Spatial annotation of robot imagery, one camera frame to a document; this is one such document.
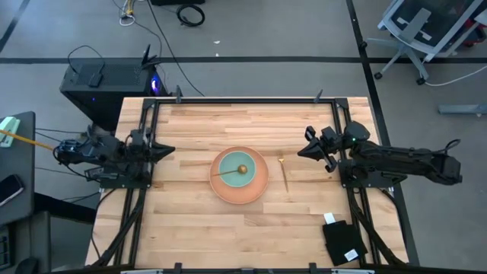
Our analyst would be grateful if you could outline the grey office chair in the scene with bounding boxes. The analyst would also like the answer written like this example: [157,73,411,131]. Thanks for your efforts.
[366,0,487,86]

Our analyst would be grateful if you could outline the black box on floor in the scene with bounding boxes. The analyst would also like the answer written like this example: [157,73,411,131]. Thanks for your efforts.
[150,0,206,6]

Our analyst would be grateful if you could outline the black aluminium table frame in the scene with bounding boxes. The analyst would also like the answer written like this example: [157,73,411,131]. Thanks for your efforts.
[91,97,410,268]

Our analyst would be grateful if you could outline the black fabric cutlery pouch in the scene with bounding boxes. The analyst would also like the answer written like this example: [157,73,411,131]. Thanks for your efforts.
[322,219,369,267]

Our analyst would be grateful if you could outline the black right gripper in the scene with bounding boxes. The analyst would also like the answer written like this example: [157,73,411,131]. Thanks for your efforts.
[297,125,347,173]

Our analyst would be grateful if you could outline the grey power strip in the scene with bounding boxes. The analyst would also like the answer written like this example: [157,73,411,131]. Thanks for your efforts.
[437,103,487,116]

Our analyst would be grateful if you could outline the thin black cable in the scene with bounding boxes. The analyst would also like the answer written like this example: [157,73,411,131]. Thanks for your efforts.
[35,131,64,144]
[35,166,87,178]

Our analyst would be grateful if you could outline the black computer tower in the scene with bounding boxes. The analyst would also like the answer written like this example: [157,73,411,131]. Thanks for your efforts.
[59,56,168,132]

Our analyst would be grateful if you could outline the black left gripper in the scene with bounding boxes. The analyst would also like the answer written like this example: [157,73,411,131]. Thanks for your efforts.
[129,128,177,170]

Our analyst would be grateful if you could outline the black right arm cable loop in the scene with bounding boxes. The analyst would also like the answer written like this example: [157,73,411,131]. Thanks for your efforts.
[442,138,462,154]

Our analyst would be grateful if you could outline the grey drawer cabinet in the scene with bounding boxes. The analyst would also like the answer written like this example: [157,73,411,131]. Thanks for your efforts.
[0,211,53,274]

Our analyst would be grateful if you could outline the white and yellow cable bundle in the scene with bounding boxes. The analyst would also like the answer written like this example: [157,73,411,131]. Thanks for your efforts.
[118,0,138,27]

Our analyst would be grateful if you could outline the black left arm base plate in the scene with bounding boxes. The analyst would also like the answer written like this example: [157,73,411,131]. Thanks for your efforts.
[99,163,154,190]

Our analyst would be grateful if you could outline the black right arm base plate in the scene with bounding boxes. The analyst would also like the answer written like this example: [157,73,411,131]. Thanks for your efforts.
[338,158,395,190]

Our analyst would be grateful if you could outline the dark grey desk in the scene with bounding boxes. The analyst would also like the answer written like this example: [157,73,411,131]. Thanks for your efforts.
[0,110,37,226]

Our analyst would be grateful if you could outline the long black floor cable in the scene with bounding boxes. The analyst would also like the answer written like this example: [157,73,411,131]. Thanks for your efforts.
[145,0,205,97]

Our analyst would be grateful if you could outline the gold fork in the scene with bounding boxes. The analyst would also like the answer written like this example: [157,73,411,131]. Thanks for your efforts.
[277,151,290,193]

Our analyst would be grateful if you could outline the green round bowl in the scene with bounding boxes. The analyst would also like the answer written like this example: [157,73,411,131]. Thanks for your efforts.
[218,150,257,188]

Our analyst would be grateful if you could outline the gold spoon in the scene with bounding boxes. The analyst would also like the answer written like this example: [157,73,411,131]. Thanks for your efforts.
[212,164,249,177]

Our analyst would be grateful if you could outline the white floor cable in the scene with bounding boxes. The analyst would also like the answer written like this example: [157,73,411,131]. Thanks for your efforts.
[424,63,487,88]

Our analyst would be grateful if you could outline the coiled black cable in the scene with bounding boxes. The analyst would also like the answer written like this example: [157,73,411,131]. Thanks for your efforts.
[176,3,206,28]

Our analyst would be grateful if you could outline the orange round plate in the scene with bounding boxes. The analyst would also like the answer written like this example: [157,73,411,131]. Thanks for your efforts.
[208,145,269,206]

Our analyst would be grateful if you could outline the black wifi antenna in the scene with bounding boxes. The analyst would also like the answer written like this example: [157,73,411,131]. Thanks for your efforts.
[139,44,163,72]

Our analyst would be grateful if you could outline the black smartphone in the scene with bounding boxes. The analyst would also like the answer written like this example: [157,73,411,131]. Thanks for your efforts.
[0,174,26,209]

